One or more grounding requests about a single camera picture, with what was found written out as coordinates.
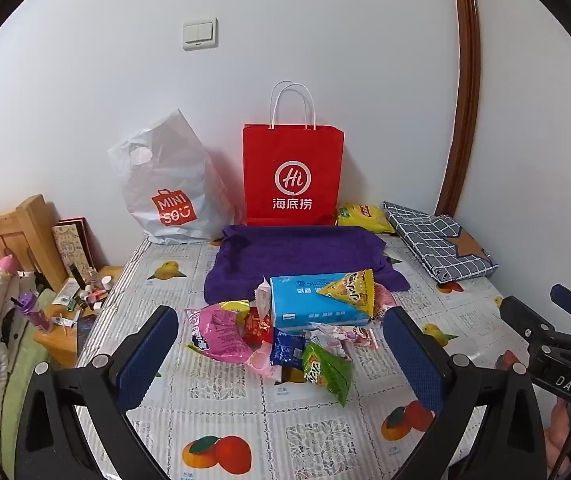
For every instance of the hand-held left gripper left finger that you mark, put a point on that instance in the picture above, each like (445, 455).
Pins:
(145, 355)

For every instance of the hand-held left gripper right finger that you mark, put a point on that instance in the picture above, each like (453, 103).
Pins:
(415, 365)

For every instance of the white pink cartoon snack packet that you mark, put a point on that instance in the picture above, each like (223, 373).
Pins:
(350, 336)

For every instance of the pink chocolate snack packet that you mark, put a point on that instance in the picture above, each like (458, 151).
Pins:
(384, 297)

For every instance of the green snack packet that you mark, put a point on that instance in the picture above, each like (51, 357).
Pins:
(325, 372)

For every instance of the yellow triangular snack packet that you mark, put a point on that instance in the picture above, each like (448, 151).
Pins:
(350, 290)

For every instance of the light pink small packet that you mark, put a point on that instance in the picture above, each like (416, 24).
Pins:
(260, 362)

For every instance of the red snack packet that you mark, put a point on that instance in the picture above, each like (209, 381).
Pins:
(258, 330)

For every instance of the blue snack packet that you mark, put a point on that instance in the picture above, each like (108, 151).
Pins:
(288, 350)

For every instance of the slim white pink snack packet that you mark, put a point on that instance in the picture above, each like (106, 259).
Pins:
(264, 300)

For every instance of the person's right hand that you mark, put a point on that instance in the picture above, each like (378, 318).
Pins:
(563, 425)

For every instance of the cluster of small cosmetics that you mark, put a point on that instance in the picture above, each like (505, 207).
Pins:
(85, 295)

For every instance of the wooden nightstand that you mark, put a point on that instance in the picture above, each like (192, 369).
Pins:
(60, 342)

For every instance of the folded grey checked cloth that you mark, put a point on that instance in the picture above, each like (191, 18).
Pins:
(440, 245)

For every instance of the purple bottle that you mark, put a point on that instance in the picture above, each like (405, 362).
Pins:
(33, 310)

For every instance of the patterned book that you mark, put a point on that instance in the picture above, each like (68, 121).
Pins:
(73, 247)

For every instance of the blue tissue pack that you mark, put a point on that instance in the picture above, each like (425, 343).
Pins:
(298, 300)

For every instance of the fruit print lace cover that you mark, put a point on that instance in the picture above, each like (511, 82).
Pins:
(275, 425)

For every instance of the yellow chips bag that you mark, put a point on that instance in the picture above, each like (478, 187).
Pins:
(363, 216)

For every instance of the pink plush toy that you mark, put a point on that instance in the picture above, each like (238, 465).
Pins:
(6, 264)

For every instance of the purple towel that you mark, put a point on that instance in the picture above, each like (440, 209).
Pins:
(290, 252)

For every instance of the white plastic bag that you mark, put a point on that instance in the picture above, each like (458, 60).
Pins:
(175, 180)

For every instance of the wooden headboard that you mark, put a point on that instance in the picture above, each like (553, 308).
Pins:
(15, 225)

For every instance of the red paper bag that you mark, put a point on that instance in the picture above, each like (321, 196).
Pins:
(293, 150)

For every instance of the white light switch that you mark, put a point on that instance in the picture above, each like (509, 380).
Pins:
(199, 33)

